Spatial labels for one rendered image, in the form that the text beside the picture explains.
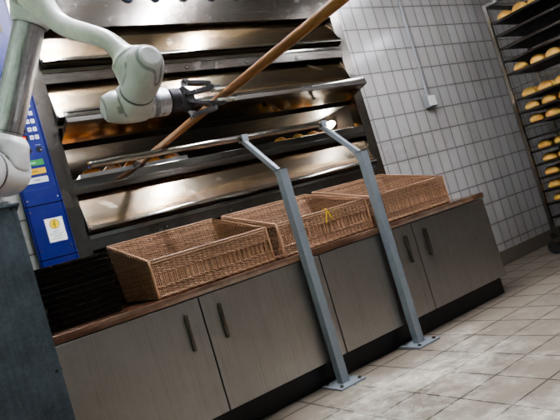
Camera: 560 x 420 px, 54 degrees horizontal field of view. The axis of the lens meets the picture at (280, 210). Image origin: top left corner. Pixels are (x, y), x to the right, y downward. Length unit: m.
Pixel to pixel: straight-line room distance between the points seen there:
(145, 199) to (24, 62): 0.96
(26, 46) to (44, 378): 1.06
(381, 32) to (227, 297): 2.35
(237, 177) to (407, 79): 1.54
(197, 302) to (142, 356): 0.28
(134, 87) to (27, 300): 0.68
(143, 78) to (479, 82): 3.33
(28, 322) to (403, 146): 2.67
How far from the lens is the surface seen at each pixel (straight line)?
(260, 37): 3.34
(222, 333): 2.21
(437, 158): 3.95
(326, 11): 1.44
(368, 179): 2.66
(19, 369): 1.77
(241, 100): 2.93
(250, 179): 2.98
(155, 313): 2.11
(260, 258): 2.36
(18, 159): 2.02
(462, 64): 4.48
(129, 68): 1.60
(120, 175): 2.72
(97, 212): 2.65
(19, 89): 2.06
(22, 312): 1.77
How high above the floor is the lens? 0.71
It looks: 2 degrees up
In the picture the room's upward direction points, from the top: 17 degrees counter-clockwise
